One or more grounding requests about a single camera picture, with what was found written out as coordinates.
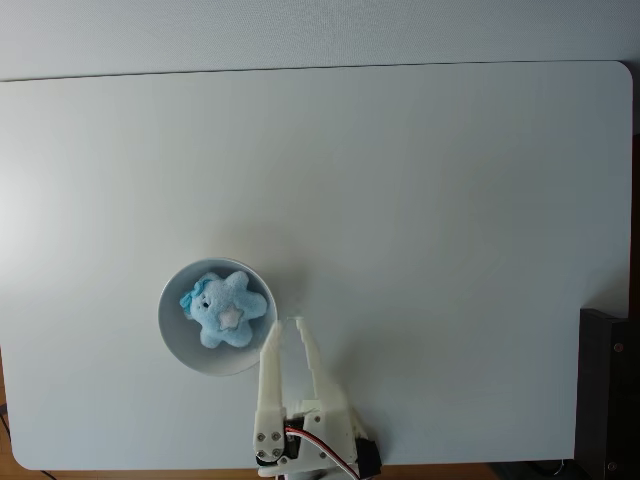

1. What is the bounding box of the sky blue plush doll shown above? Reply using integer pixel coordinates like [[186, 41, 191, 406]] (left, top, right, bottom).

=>
[[179, 271, 267, 350]]

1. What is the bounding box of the white ceramic bowl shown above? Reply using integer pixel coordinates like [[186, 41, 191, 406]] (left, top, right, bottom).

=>
[[157, 257, 279, 377]]

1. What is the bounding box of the black table clamp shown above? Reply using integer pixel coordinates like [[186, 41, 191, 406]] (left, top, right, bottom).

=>
[[357, 437, 384, 479]]

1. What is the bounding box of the red white black servo cable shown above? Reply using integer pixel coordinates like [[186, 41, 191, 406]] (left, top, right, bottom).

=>
[[284, 424, 362, 480]]

